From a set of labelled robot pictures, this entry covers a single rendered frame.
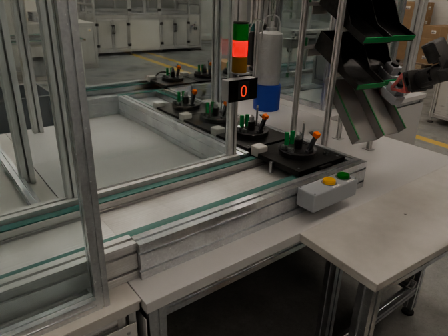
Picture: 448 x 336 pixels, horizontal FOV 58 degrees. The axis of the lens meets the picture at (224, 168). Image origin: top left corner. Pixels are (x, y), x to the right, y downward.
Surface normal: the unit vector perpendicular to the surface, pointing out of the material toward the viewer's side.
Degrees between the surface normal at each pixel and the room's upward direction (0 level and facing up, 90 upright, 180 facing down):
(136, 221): 0
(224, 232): 90
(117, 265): 90
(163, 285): 0
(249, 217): 90
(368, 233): 0
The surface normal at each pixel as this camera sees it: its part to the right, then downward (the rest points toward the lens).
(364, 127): 0.34, -0.39
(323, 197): 0.61, 0.33
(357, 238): 0.03, -0.91
